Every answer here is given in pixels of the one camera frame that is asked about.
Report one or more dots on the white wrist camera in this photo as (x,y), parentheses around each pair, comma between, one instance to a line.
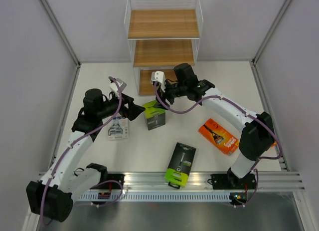
(159,77)
(117,86)

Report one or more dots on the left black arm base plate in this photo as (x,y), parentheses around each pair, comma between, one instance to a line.
(111,185)

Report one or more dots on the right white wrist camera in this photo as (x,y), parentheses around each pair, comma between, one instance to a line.
(159,77)

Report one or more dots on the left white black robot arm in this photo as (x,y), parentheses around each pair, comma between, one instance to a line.
(54,195)

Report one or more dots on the white slotted cable duct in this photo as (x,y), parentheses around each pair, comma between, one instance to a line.
(157,197)

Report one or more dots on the orange razor box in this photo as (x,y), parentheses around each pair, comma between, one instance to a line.
(217,135)

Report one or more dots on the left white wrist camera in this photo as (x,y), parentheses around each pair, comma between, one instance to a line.
(117,86)

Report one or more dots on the black green razor box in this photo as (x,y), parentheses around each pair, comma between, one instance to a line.
(155,117)
(180,165)

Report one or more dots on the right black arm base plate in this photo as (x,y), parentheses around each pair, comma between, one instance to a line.
(226,181)

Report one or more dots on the white wire wooden shelf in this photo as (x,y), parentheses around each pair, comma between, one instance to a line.
(161,34)

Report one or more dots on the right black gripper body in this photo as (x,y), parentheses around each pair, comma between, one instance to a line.
(180,88)

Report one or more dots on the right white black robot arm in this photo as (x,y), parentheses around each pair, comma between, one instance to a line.
(257,131)

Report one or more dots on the white blister razor pack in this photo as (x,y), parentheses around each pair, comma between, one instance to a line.
(118,129)

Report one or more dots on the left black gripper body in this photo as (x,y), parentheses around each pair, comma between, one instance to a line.
(110,107)

